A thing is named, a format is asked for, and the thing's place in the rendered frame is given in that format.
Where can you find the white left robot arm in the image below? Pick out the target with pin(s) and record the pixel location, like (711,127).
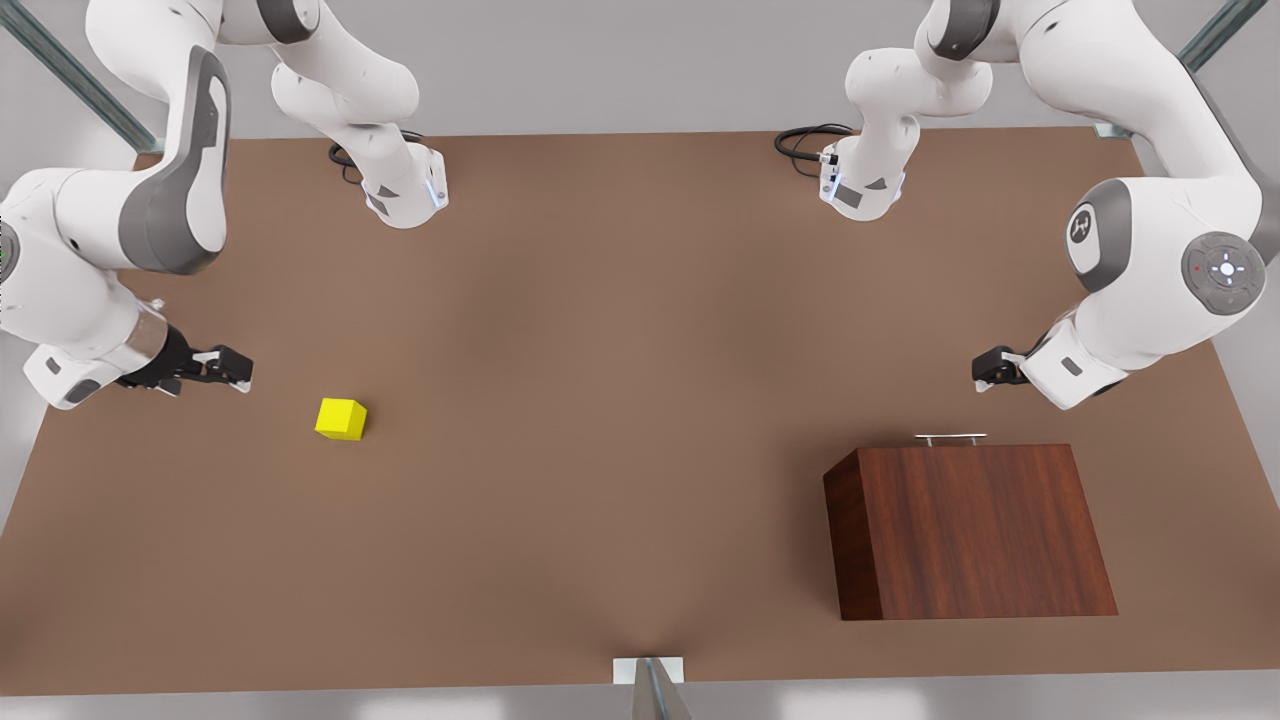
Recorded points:
(1150,270)

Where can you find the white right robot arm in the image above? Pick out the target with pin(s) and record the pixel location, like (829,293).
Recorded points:
(160,200)

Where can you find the dark wooden drawer cabinet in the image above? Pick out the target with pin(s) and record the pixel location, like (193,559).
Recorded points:
(965,535)

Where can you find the yellow cube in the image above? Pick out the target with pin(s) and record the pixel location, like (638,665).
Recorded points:
(341,418)

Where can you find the silver frame post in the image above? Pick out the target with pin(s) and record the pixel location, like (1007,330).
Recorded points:
(1205,40)
(652,685)
(70,70)

